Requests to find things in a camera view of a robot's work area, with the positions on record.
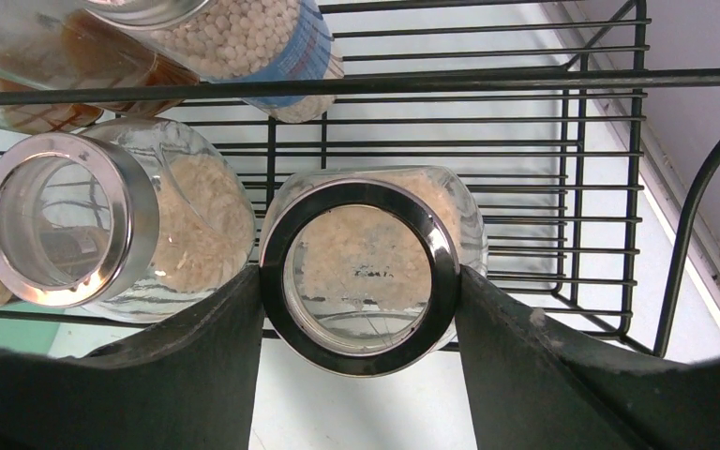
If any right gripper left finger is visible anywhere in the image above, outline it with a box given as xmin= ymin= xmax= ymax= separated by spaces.
xmin=0 ymin=266 xmax=263 ymax=449

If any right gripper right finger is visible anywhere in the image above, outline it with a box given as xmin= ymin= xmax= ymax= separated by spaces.
xmin=456 ymin=269 xmax=720 ymax=449

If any glass jar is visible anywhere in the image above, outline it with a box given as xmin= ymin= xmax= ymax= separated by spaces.
xmin=0 ymin=118 xmax=256 ymax=323
xmin=259 ymin=166 xmax=488 ymax=377

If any clear bottle blue label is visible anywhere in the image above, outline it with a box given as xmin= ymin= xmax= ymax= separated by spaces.
xmin=83 ymin=0 xmax=346 ymax=124

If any glass oil bottle gold spout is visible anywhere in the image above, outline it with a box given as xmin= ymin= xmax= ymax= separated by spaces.
xmin=0 ymin=78 xmax=103 ymax=135

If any green plastic waste bin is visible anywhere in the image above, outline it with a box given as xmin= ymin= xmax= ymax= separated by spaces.
xmin=0 ymin=319 xmax=60 ymax=354

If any black wire two-tier rack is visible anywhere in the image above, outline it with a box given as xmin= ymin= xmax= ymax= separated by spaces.
xmin=0 ymin=1 xmax=720 ymax=357

